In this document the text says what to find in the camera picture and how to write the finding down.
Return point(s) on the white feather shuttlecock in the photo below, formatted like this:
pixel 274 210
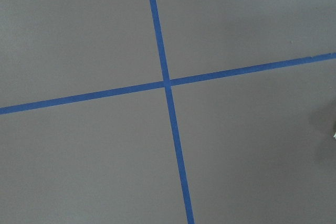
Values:
pixel 334 135

